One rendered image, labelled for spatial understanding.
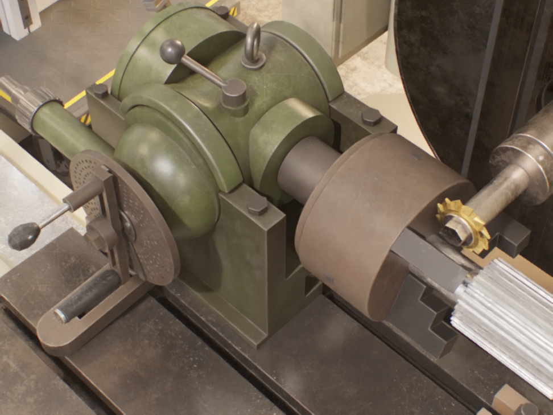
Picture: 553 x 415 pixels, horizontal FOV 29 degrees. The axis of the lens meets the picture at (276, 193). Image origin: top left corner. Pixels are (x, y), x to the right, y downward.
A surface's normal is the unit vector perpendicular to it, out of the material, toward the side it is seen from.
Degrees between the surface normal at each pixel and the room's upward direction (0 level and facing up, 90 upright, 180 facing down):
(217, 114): 36
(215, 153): 45
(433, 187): 9
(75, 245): 0
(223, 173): 58
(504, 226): 5
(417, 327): 65
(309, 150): 4
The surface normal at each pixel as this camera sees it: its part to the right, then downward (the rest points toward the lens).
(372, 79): 0.00, -0.65
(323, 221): -0.57, 0.07
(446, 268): -0.40, -0.22
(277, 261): 0.71, 0.54
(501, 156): -0.70, 0.54
